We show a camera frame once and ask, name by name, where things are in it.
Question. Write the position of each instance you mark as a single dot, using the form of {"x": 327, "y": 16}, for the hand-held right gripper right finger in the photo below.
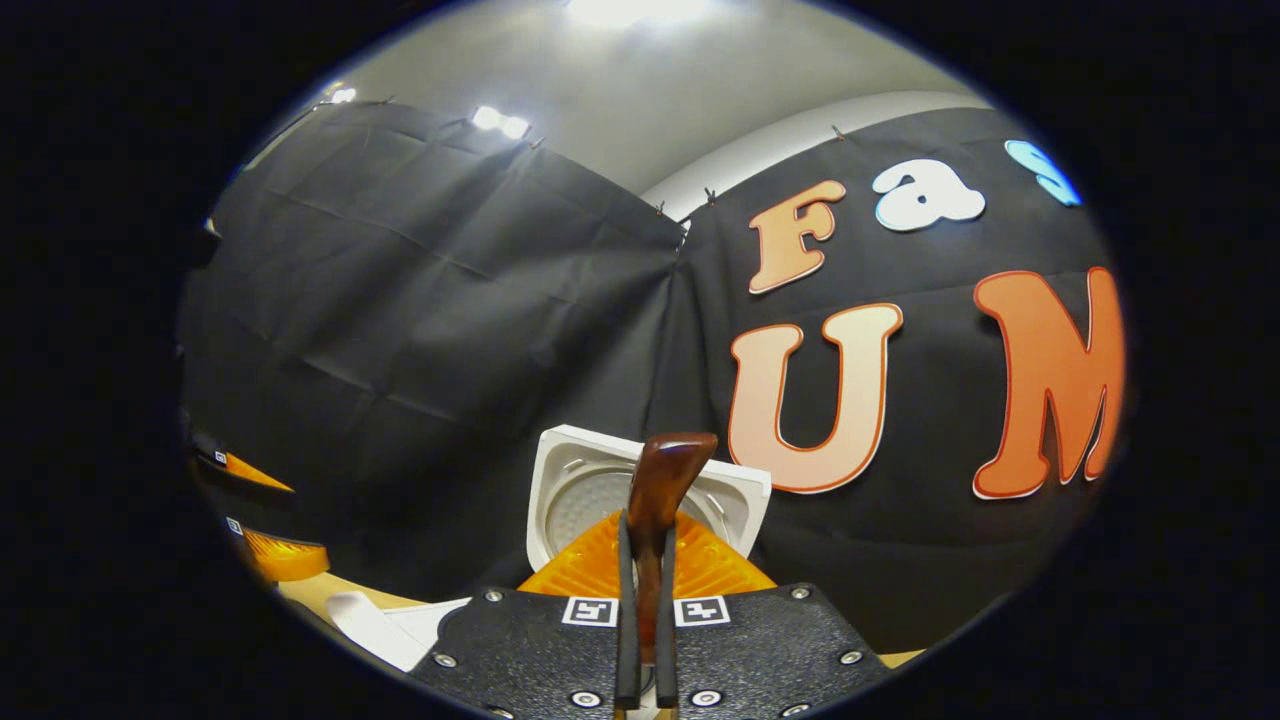
{"x": 667, "y": 660}

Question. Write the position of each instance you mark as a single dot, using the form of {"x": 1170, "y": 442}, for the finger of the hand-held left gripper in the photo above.
{"x": 285, "y": 560}
{"x": 245, "y": 472}

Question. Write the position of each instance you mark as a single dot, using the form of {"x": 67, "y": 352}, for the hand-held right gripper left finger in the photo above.
{"x": 627, "y": 640}

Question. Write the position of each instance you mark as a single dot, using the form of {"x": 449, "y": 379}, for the white rice cooker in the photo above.
{"x": 570, "y": 490}

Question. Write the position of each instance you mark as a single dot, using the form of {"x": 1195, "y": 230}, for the brown wooden spoon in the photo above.
{"x": 665, "y": 475}

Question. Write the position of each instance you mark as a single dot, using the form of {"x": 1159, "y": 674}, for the black backdrop cloth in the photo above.
{"x": 450, "y": 330}

